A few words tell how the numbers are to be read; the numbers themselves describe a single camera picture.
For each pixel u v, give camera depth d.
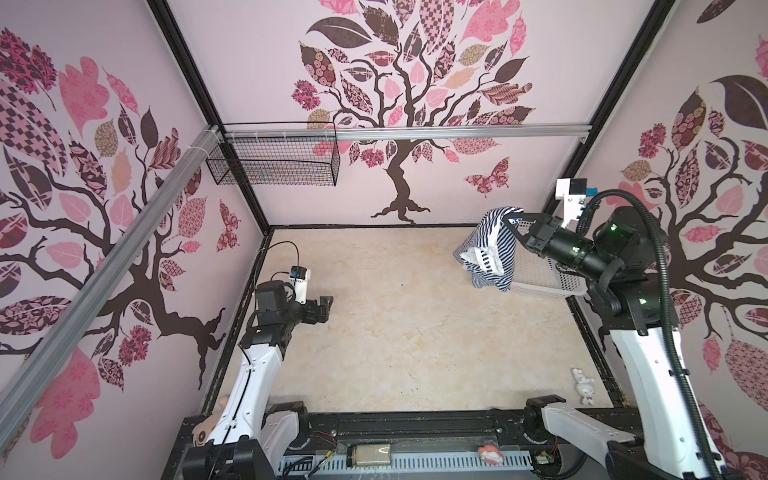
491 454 0.67
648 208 0.73
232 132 0.90
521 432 0.73
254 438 0.41
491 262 0.63
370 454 0.67
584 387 0.78
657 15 0.70
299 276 0.70
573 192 0.49
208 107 0.84
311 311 0.73
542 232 0.48
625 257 0.40
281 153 0.95
